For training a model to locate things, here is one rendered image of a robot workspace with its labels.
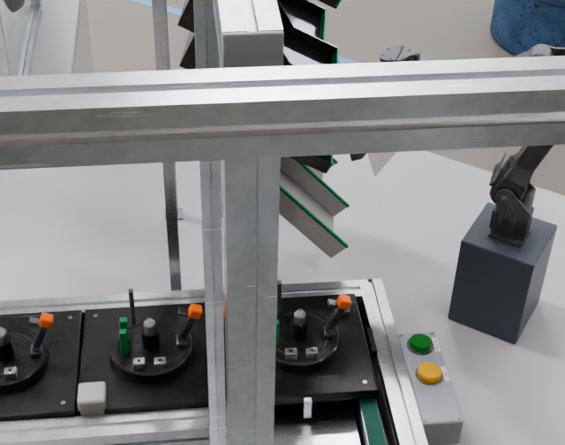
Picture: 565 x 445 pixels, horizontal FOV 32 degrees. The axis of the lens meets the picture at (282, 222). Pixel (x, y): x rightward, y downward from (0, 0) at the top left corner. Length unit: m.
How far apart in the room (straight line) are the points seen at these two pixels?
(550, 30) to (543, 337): 2.76
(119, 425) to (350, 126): 1.25
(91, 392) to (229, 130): 1.24
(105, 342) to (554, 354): 0.84
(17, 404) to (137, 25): 3.34
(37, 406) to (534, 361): 0.91
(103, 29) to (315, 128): 4.39
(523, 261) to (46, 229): 1.01
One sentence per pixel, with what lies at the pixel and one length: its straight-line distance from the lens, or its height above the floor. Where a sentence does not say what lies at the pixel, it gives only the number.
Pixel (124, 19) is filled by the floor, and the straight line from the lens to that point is 4.91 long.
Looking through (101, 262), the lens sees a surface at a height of 0.86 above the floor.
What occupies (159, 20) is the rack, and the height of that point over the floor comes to 1.50.
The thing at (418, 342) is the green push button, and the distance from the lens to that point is 1.77.
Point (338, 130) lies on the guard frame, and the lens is 0.45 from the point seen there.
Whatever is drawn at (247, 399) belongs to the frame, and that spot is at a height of 1.72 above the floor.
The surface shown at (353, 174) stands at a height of 0.86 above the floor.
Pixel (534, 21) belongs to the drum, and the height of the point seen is 0.20.
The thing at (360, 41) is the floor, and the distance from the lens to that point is 4.72.
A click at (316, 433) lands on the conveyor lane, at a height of 0.92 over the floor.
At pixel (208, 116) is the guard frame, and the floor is 1.98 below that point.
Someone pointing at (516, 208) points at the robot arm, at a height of 1.15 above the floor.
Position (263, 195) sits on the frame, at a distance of 0.55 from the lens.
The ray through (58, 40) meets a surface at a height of 0.86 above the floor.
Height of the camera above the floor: 2.22
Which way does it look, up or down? 39 degrees down
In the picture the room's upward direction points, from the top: 2 degrees clockwise
